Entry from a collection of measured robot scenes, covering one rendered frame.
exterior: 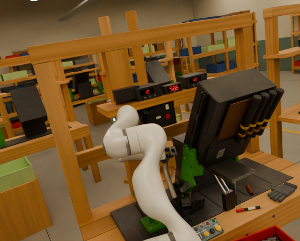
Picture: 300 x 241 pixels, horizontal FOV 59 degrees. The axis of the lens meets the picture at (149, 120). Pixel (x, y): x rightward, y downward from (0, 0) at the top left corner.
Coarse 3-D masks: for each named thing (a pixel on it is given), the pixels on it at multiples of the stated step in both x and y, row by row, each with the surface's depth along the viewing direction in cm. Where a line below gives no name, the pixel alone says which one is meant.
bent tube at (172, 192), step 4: (172, 148) 151; (168, 152) 152; (172, 152) 154; (176, 152) 151; (168, 160) 157; (164, 164) 158; (164, 168) 158; (164, 172) 157; (168, 172) 157; (168, 176) 155; (168, 180) 154; (168, 184) 153; (172, 184) 153; (172, 188) 151; (172, 192) 150; (172, 196) 149; (176, 196) 148
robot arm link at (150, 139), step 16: (128, 128) 95; (144, 128) 94; (160, 128) 95; (144, 144) 92; (160, 144) 91; (144, 160) 89; (144, 176) 85; (160, 176) 88; (144, 192) 83; (160, 192) 84; (144, 208) 83; (160, 208) 81; (176, 224) 79; (176, 240) 76; (192, 240) 76
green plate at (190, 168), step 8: (184, 144) 153; (184, 152) 153; (192, 152) 145; (184, 160) 153; (192, 160) 145; (184, 168) 153; (192, 168) 145; (200, 168) 149; (184, 176) 153; (192, 176) 146
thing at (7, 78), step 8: (0, 56) 691; (8, 56) 698; (16, 56) 708; (16, 64) 703; (16, 72) 712; (24, 72) 724; (0, 80) 696; (8, 80) 703; (16, 80) 709; (24, 80) 719; (16, 88) 718; (8, 96) 710; (8, 112) 718; (16, 112) 724; (8, 120) 716; (16, 120) 768; (48, 120) 771; (16, 128) 735
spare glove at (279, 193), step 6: (276, 186) 158; (282, 186) 156; (288, 186) 156; (294, 186) 155; (270, 192) 153; (276, 192) 153; (282, 192) 152; (288, 192) 151; (270, 198) 150; (276, 198) 148; (282, 198) 147
